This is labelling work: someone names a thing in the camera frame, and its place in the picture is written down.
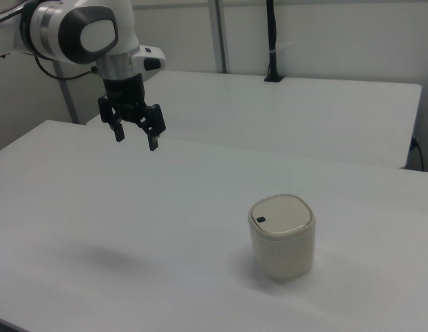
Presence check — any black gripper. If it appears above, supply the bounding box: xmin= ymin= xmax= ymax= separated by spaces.
xmin=97 ymin=74 xmax=167 ymax=152

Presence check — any cream trash bin with lid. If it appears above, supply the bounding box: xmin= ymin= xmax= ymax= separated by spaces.
xmin=248 ymin=193 xmax=317 ymax=282

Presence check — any grey metal partition post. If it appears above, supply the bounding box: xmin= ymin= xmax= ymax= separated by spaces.
xmin=53 ymin=60 xmax=80 ymax=125
xmin=207 ymin=0 xmax=232 ymax=75

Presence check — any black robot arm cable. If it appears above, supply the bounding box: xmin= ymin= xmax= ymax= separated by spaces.
xmin=34 ymin=55 xmax=99 ymax=82

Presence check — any black clamped camera pole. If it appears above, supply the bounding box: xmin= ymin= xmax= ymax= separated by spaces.
xmin=263 ymin=0 xmax=286 ymax=83

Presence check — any black power cable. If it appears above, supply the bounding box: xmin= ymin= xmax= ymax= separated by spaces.
xmin=409 ymin=137 xmax=426 ymax=172

